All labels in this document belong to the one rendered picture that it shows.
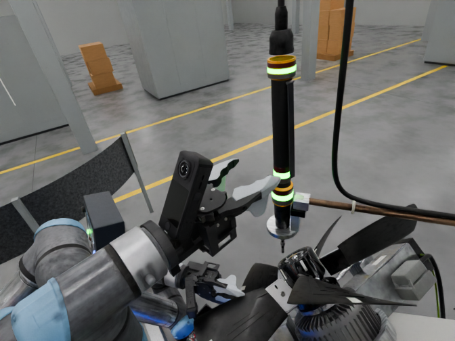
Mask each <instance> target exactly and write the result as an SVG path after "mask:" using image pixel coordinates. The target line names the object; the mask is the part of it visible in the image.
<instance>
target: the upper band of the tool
mask: <svg viewBox="0 0 455 341"><path fill-rule="evenodd" d="M281 57H282V58H281ZM295 60H296V56H294V55H277V56H273V57H270V58H268V59H267V62H268V63H270V64H284V63H289V62H293V61H295ZM294 66H296V64H295V65H294ZM294 66H291V67H288V68H292V67H294ZM269 69H274V70H279V69H287V68H269ZM293 72H294V71H293ZM293 72H289V73H286V74H290V73H293ZM268 74H271V73H268ZM273 75H282V74H273ZM288 79H291V78H286V79H272V80H273V81H285V80H288Z"/></svg>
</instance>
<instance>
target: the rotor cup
mask: <svg viewBox="0 0 455 341"><path fill-rule="evenodd" d="M294 255H295V256H296V255H297V257H296V258H294V259H291V258H292V257H293V256H294ZM301 260H302V261H303V263H304V265H305V266H306V268H307V271H305V269H304V268H303V266H302V264H301V263H300V261H301ZM278 269H279V270H280V272H281V270H282V272H283V273H284V275H285V276H286V278H287V279H285V277H284V276H283V274H282V272H281V274H282V276H283V278H284V279H285V281H286V283H287V284H288V285H289V286H290V287H291V288H293V286H294V284H295V282H296V281H297V279H298V278H299V277H298V276H297V275H298V274H302V275H305V274H306V275H311V276H312V277H313V278H314V279H315V278H316V277H317V278H319V279H320V281H324V282H328V283H330V284H332V283H333V284H335V285H336V286H338V287H340V284H339V282H338V281H337V279H336V278H335V277H324V274H325V268H324V266H323V264H322V263H321V262H320V260H319V258H318V257H317V256H316V254H315V252H314V251H313V248H312V247H310V246H306V247H304V248H300V249H298V250H296V251H294V252H293V253H291V254H289V255H288V256H286V257H285V258H283V259H282V260H281V261H280V262H279V263H278ZM320 305H321V304H299V305H298V306H296V308H297V309H299V310H302V311H304V310H309V309H312V308H315V307H317V306H320Z"/></svg>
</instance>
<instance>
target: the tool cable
mask: <svg viewBox="0 0 455 341"><path fill-rule="evenodd" d="M353 4H354V0H346V3H345V19H344V27H343V41H342V48H341V61H340V68H339V81H338V88H337V101H336V108H335V115H334V130H333V138H332V176H333V179H334V183H335V185H336V187H337V189H338V190H339V191H340V192H341V193H342V194H343V195H344V196H345V197H347V198H349V199H350V200H352V211H351V214H353V213H354V210H355V202H359V203H361V204H365V205H369V206H374V207H378V208H384V209H389V210H396V211H401V212H409V213H414V214H423V215H427V216H432V217H441V218H447V219H455V214H454V213H448V212H439V211H434V210H425V209H419V208H410V207H405V206H397V205H392V204H385V203H381V202H375V201H371V200H366V199H363V198H359V197H357V196H354V195H352V194H350V193H349V192H347V191H346V190H345V189H344V188H343V187H342V185H341V183H340V181H339V175H338V167H337V158H338V146H339V133H340V125H341V113H342V107H343V95H344V89H345V78H346V71H347V60H348V55H349V43H350V36H351V24H352V17H353ZM282 6H284V0H278V7H282Z"/></svg>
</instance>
